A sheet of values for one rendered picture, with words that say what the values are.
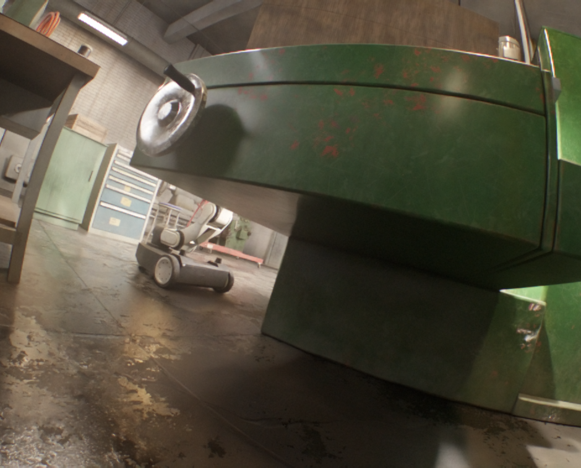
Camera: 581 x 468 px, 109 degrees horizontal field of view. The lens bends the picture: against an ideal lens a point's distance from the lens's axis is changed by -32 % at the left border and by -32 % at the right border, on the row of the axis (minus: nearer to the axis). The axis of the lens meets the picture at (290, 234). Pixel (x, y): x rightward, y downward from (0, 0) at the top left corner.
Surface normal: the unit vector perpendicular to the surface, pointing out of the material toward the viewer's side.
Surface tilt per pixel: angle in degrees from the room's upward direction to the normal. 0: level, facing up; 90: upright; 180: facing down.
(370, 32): 104
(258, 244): 90
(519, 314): 90
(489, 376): 90
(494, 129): 90
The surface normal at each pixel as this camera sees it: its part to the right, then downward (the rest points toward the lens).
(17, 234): 0.80, 0.19
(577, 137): -0.41, -0.19
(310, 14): -0.15, 0.13
